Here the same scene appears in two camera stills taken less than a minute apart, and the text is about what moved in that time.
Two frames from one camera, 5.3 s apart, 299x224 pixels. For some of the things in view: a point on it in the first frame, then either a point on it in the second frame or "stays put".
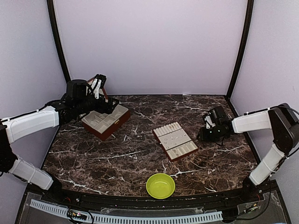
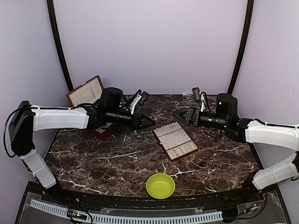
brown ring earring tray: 174,142 stays put
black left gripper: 109,108 -> 137,122
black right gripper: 203,137 -> 193,115
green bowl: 160,185 stays put
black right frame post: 242,47 stays put
